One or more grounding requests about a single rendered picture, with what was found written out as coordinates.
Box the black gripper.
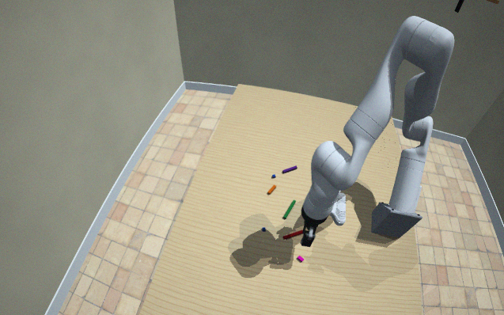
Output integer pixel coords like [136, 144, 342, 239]
[301, 206, 327, 247]

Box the orange rod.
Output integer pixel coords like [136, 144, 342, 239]
[267, 185, 276, 195]

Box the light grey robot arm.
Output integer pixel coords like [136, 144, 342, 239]
[303, 16, 454, 226]

